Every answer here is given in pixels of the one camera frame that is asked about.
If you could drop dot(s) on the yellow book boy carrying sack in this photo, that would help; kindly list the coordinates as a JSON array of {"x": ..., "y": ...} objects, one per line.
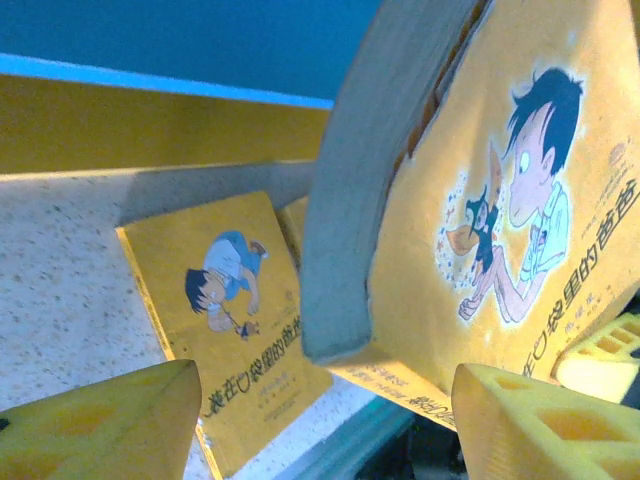
[{"x": 292, "y": 225}]

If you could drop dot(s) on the yellow book boy bending over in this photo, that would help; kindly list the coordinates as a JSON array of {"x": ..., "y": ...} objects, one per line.
[{"x": 240, "y": 350}]

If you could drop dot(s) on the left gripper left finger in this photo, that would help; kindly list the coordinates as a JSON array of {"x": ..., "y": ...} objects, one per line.
[{"x": 100, "y": 430}]

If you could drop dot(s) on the yellow blue wooden bookshelf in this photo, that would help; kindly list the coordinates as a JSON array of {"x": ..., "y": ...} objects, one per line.
[{"x": 150, "y": 130}]

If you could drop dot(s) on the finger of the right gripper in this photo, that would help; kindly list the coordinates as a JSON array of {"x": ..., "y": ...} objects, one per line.
[{"x": 600, "y": 360}]

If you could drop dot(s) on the yellow book boy with doll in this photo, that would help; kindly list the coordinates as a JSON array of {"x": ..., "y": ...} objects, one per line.
[{"x": 450, "y": 250}]

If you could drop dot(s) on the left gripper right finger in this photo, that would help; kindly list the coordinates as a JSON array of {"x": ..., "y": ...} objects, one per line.
[{"x": 525, "y": 435}]

